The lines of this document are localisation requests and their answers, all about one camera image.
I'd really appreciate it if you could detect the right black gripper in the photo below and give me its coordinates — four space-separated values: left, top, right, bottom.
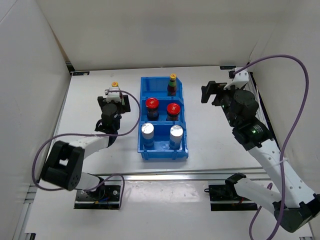
201 81 245 128

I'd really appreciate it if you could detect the yellow-cap sauce bottle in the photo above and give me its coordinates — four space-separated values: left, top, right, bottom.
167 73 177 97
110 81 126 105

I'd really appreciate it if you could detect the red-lid sauce jar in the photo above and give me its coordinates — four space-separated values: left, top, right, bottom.
166 103 181 122
145 97 159 121

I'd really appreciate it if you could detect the silver-top shaker can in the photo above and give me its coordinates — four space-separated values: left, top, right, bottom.
169 125 184 150
141 122 155 148

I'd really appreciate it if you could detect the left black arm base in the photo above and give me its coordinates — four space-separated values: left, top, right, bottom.
73 173 125 210

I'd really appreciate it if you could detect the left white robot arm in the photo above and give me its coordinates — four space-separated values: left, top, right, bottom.
40 92 131 200

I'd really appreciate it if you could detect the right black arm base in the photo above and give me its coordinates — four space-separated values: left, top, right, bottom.
204 173 258 212

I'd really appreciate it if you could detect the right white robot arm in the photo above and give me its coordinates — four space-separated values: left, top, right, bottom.
201 81 320 233

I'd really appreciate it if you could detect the right black corner label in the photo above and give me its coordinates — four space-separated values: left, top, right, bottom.
219 65 236 70

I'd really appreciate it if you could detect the black corner label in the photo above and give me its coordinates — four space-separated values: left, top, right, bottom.
72 71 90 76
219 65 236 70

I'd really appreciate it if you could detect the left black corner label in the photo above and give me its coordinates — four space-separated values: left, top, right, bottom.
72 71 90 76

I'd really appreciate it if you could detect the blue three-compartment plastic bin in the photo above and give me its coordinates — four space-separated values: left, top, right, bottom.
137 76 189 160

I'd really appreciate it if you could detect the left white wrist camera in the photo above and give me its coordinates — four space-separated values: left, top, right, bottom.
104 86 122 103

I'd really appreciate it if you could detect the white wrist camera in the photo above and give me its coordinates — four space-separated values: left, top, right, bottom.
223 67 250 90
104 86 122 103

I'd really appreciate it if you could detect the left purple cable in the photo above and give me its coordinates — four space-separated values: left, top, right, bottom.
31 90 141 192

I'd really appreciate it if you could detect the purple cable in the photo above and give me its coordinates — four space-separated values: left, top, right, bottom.
233 54 310 240
31 90 141 192

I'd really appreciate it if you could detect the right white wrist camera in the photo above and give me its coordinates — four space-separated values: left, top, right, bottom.
223 67 250 90

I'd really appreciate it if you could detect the right aluminium side rail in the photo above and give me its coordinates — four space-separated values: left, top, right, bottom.
245 71 279 147

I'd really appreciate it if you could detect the aluminium side rail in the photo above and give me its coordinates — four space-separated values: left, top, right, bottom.
245 71 279 147
12 74 73 240

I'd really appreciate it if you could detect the aluminium front rail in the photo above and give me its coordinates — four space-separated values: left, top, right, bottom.
39 167 276 183

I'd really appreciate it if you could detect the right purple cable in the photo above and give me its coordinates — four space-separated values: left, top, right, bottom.
233 54 310 240

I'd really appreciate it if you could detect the left aluminium side rail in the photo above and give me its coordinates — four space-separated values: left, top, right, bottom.
12 74 73 240

